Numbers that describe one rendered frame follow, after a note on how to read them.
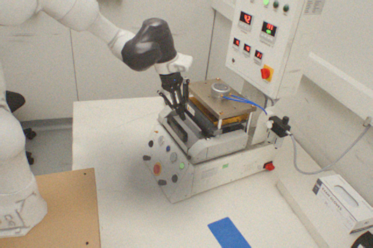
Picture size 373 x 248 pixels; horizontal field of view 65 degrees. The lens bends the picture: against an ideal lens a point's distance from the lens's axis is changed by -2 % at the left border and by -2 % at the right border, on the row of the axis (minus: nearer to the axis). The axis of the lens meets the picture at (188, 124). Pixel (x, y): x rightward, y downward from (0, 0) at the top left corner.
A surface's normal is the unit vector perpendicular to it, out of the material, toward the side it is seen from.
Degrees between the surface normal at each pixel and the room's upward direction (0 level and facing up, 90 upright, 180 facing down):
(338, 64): 90
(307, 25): 90
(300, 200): 0
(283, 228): 0
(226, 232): 0
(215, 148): 90
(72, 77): 90
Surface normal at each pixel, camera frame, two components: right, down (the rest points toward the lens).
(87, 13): 0.72, 0.40
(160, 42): 0.39, 0.55
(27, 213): 0.93, 0.11
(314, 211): 0.10, -0.82
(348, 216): -0.94, 0.07
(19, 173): 0.86, 0.33
